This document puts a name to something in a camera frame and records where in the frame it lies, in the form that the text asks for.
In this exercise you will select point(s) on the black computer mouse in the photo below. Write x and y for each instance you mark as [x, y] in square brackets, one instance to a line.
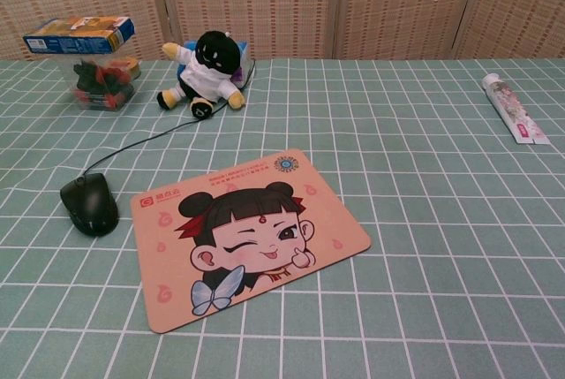
[90, 206]

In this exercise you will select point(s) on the cartoon girl mouse pad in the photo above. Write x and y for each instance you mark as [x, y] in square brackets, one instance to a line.
[170, 268]

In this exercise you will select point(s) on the black-headed plush doll white coat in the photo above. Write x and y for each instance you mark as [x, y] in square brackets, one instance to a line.
[203, 76]

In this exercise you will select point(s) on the green grid tablecloth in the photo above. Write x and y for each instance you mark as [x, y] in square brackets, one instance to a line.
[397, 264]

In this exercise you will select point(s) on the orange round tin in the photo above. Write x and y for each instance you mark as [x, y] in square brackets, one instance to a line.
[130, 66]

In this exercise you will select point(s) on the clear plastic toy container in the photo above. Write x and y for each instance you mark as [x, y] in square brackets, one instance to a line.
[97, 87]

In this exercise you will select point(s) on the floral toothpaste tube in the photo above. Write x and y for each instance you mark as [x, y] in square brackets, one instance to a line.
[512, 107]

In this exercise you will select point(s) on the blue and orange carton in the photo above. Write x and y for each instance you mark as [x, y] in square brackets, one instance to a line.
[79, 39]

